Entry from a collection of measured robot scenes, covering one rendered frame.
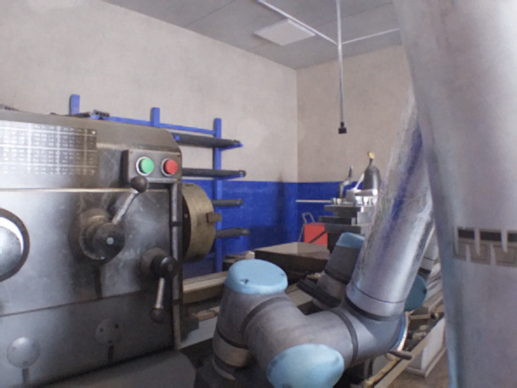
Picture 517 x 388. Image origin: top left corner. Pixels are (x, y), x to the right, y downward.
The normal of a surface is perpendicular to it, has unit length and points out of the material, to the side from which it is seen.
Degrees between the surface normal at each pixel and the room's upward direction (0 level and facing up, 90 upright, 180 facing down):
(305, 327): 21
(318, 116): 90
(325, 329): 40
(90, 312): 90
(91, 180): 90
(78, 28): 90
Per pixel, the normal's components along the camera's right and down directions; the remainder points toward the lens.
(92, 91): 0.73, 0.00
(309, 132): -0.68, 0.00
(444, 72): -0.90, 0.02
